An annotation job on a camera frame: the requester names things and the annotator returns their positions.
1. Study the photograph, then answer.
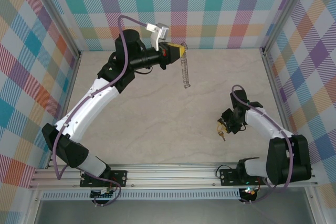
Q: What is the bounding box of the key with yellow tag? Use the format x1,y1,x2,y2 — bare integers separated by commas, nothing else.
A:
216,125,226,143

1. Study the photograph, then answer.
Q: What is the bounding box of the silver keyring with small rings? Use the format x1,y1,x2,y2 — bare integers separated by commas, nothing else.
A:
179,41,193,90

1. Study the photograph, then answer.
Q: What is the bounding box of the small black connector board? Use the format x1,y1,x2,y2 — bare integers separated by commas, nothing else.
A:
90,188,118,201
240,186,258,202

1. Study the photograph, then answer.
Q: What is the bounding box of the grey metal sheet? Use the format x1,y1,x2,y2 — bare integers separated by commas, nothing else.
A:
34,199,316,224

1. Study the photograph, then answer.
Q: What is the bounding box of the left white camera bracket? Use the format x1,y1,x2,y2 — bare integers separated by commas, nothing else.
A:
151,31,162,51

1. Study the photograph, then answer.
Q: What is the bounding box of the aluminium side rail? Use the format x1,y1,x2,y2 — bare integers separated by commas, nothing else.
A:
262,48,292,137
45,50,82,169

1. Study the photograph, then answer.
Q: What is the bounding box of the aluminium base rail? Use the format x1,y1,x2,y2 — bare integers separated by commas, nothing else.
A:
30,163,319,189

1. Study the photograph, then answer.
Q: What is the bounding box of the white slotted cable duct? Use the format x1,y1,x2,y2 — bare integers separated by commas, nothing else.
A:
41,188,241,200

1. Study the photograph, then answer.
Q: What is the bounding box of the aluminium frame post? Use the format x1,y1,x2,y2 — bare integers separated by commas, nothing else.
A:
258,0,315,55
30,0,82,59

